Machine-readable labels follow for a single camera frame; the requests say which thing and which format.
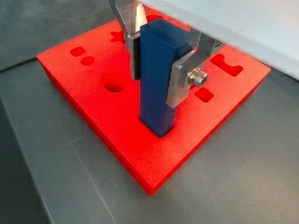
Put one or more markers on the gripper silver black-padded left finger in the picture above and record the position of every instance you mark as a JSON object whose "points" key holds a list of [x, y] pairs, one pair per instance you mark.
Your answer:
{"points": [[131, 17]]}

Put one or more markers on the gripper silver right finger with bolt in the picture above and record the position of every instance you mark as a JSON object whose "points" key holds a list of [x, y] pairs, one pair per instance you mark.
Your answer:
{"points": [[187, 71]]}

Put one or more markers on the blue rectangular block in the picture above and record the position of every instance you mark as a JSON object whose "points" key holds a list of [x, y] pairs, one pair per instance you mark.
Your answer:
{"points": [[163, 45]]}

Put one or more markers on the red shape-sorter board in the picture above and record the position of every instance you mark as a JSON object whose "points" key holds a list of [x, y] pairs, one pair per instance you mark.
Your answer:
{"points": [[88, 69]]}

